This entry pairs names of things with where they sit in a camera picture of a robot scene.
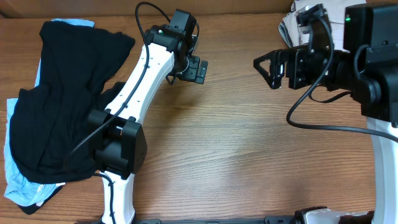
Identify beige shorts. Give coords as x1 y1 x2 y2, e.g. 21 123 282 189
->
281 0 368 52

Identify black garment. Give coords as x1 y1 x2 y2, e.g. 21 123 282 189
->
9 21 137 215

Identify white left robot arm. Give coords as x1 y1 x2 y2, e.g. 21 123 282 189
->
88 22 208 223

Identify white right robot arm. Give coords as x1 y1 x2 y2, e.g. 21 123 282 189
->
253 2 397 224

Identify light blue denim shorts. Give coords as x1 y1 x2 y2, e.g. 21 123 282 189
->
278 22 294 47

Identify light blue garment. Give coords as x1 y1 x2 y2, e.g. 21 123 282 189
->
3 17 96 208

